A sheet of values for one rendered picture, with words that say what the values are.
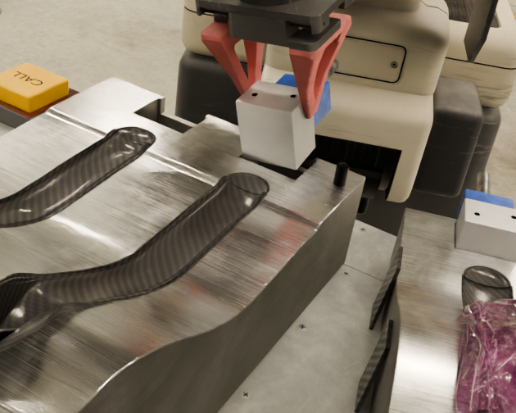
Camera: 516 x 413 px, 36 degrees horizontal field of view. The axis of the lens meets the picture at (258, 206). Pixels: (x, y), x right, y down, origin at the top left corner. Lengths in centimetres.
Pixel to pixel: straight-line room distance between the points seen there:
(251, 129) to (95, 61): 231
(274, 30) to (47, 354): 29
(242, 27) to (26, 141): 20
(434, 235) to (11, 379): 39
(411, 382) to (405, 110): 57
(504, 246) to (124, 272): 31
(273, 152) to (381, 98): 39
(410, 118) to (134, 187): 48
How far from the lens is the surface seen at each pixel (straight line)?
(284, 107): 61
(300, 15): 56
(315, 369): 60
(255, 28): 58
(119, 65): 291
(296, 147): 63
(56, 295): 46
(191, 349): 46
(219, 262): 55
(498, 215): 67
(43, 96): 85
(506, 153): 280
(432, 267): 64
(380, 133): 101
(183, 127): 73
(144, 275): 54
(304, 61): 58
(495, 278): 65
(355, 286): 69
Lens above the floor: 122
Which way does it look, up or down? 34 degrees down
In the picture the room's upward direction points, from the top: 9 degrees clockwise
